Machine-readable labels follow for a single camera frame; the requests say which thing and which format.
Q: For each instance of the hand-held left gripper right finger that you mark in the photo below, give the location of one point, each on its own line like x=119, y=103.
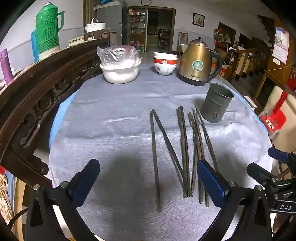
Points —
x=211, y=183

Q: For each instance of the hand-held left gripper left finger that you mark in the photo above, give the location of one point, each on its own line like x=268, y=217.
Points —
x=85, y=183

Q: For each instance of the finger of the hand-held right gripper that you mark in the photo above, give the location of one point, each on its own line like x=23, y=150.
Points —
x=261, y=173
x=278, y=154

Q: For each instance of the bunch of dark chopsticks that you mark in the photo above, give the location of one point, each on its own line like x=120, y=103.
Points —
x=154, y=143

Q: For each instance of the grey perforated utensil holder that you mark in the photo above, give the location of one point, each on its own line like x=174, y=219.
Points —
x=215, y=104

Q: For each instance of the red plastic stool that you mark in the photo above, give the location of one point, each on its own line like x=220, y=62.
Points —
x=275, y=118

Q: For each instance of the grey tablecloth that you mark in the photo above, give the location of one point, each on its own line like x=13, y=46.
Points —
x=115, y=139

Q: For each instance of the small white box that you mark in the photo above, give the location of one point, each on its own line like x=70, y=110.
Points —
x=251, y=102

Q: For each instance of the blue table cover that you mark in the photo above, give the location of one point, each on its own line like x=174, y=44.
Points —
x=53, y=129

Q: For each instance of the patterned cloth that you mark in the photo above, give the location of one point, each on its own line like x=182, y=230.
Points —
x=3, y=194

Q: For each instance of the wooden stair railing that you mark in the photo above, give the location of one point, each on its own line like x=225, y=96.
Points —
x=245, y=62

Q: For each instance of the red box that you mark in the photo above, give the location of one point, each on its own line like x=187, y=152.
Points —
x=223, y=70

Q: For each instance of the white plastic basin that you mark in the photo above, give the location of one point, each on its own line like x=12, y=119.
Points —
x=120, y=74

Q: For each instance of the golden electric kettle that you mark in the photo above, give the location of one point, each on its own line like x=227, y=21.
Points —
x=196, y=64

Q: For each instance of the red banded bowl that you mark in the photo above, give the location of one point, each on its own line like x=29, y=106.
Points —
x=165, y=62

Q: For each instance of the clear plastic bag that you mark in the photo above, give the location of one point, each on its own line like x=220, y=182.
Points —
x=118, y=54

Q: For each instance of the plain white bowl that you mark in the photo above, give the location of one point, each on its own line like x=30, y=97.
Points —
x=165, y=55

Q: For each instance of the purple bottle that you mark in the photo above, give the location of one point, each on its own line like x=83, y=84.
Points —
x=5, y=67

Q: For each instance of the blue water bottle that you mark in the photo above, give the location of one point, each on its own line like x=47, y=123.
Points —
x=138, y=48

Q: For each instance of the white appliance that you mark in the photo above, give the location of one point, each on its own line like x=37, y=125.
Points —
x=113, y=38

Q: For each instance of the wooden chair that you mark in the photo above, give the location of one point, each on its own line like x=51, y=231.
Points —
x=182, y=38

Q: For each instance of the green thermos jug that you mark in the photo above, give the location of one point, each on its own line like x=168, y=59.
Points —
x=47, y=30

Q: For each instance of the grey refrigerator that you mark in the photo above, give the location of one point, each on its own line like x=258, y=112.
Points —
x=111, y=18

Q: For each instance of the pantry shelf with goods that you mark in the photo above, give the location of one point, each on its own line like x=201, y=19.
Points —
x=137, y=20

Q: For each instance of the carved wooden furniture rail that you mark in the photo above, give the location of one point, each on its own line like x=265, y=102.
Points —
x=34, y=88

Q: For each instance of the wall calendar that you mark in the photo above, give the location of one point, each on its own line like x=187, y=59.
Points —
x=281, y=45

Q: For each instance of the dark wooden chair frame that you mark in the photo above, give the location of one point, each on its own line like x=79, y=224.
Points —
x=97, y=34

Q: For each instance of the framed wall picture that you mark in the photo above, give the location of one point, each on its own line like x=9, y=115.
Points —
x=198, y=19

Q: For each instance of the wall clock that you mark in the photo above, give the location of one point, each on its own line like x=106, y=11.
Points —
x=145, y=2

